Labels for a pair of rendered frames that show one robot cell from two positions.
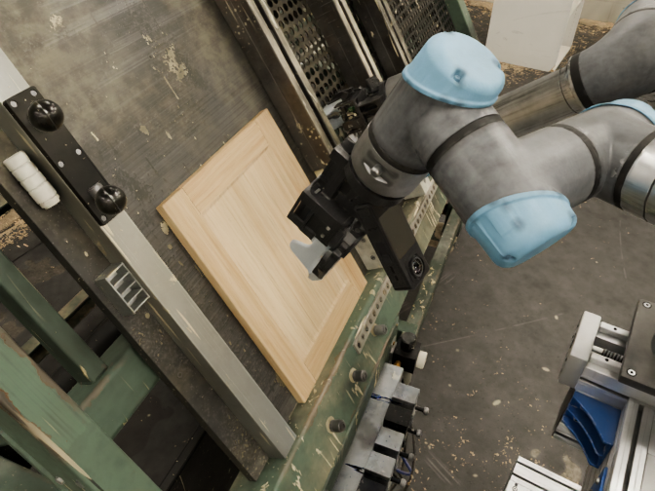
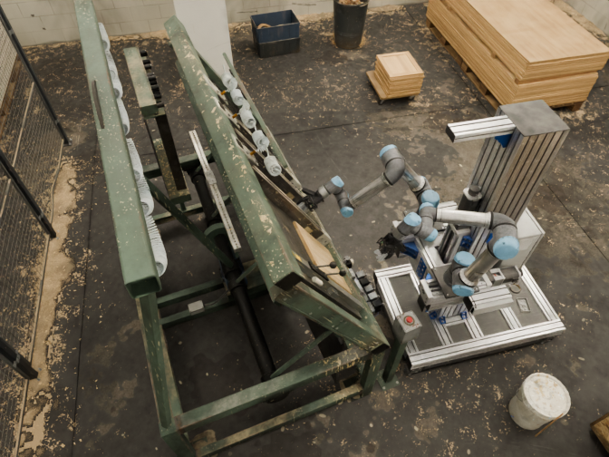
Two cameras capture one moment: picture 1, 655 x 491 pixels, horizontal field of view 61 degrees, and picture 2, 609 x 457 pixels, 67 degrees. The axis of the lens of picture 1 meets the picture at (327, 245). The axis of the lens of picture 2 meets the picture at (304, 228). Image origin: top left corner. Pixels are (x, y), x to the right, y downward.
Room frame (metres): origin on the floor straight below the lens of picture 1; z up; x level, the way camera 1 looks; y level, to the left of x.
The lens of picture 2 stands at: (-0.23, 1.34, 3.41)
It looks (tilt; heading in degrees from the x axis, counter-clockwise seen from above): 51 degrees down; 315
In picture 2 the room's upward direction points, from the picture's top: straight up
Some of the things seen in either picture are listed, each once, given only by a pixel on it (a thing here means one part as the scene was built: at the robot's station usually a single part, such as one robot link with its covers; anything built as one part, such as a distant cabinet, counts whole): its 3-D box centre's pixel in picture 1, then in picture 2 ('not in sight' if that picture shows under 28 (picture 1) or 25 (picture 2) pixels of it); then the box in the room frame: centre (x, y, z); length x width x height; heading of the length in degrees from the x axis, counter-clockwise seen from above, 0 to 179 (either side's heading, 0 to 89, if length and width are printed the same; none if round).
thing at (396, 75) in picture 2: not in sight; (392, 76); (2.60, -3.02, 0.20); 0.61 x 0.53 x 0.40; 149
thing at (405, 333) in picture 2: not in sight; (406, 327); (0.26, -0.04, 0.84); 0.12 x 0.12 x 0.18; 67
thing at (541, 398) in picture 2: not in sight; (539, 402); (-0.62, -0.57, 0.24); 0.32 x 0.30 x 0.47; 149
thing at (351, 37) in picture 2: not in sight; (349, 20); (3.80, -3.53, 0.33); 0.52 x 0.51 x 0.65; 149
